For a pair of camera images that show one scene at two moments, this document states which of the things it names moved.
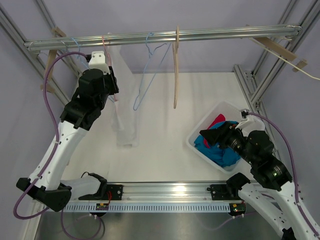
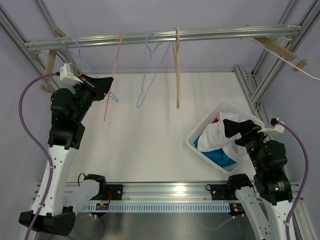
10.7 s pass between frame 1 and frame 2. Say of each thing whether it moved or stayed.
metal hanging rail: stayed
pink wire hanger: moved
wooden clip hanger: stayed
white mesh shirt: moved
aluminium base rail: stayed
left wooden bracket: stayed
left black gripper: moved
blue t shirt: stayed
